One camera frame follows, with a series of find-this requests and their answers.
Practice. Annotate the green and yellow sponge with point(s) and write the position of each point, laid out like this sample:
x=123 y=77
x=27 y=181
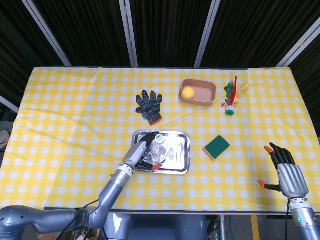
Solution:
x=217 y=146

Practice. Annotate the grey robot torso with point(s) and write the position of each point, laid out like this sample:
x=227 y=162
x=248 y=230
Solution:
x=155 y=227

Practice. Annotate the rectangular metal tray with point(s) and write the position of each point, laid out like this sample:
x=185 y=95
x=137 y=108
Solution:
x=178 y=152

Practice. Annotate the yellow ball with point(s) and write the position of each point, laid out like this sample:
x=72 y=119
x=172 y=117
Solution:
x=189 y=92

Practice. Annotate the yellow white checkered tablecloth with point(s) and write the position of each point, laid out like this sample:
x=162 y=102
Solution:
x=75 y=125

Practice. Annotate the brown paper food container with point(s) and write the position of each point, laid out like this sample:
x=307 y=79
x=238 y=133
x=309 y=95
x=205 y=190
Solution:
x=203 y=96

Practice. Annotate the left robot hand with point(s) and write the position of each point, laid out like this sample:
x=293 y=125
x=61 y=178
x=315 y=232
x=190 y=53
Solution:
x=135 y=153

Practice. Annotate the white partition post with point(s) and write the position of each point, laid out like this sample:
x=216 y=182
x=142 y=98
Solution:
x=8 y=103
x=207 y=32
x=129 y=32
x=47 y=32
x=297 y=48

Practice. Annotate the colourful feather shuttlecock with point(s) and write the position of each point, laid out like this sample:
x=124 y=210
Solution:
x=230 y=110

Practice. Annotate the grey knit work glove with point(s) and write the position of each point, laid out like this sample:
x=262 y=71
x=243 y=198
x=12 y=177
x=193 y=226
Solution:
x=150 y=107

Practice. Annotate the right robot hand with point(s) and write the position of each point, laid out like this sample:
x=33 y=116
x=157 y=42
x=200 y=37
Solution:
x=292 y=177

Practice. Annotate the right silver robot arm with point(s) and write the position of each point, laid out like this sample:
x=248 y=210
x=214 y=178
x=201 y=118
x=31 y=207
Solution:
x=302 y=220

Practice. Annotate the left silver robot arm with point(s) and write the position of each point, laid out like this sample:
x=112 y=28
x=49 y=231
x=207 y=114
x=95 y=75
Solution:
x=112 y=187

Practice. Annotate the transparent water bottle white cap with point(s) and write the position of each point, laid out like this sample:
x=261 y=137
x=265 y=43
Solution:
x=158 y=150

